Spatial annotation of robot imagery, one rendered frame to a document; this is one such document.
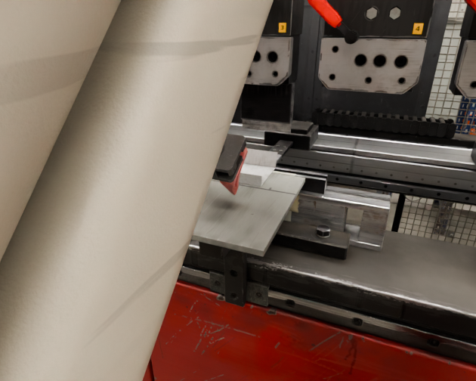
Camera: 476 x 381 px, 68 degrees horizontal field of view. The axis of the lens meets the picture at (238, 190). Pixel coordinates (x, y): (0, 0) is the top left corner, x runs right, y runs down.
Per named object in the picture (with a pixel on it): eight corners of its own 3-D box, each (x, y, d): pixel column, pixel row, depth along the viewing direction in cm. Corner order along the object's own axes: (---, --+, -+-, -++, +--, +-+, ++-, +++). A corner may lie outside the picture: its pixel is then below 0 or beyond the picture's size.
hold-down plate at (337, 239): (201, 228, 76) (200, 216, 74) (212, 217, 80) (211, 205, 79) (345, 261, 66) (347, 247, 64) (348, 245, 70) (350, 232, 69)
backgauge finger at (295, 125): (242, 165, 79) (242, 144, 77) (275, 134, 101) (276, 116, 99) (295, 172, 75) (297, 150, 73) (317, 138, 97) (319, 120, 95)
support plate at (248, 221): (150, 230, 54) (149, 224, 53) (221, 168, 76) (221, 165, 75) (263, 257, 48) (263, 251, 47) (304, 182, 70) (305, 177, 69)
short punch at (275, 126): (240, 129, 71) (240, 80, 67) (244, 126, 73) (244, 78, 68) (289, 134, 68) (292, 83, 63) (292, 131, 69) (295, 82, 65)
